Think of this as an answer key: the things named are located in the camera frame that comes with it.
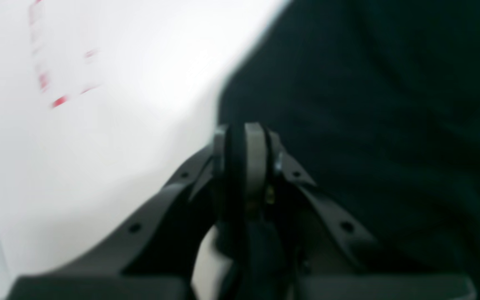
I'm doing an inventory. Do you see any red tape rectangle marking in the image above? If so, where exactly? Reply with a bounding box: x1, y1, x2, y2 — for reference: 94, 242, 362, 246
28, 0, 103, 108

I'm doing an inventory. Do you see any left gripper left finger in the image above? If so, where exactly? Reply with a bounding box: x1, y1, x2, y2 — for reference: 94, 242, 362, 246
8, 125, 228, 300

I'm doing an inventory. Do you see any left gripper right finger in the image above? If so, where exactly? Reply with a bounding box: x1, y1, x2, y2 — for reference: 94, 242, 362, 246
244, 123, 478, 300

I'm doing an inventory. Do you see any black T-shirt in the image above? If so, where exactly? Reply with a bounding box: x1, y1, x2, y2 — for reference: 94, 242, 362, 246
218, 0, 480, 299

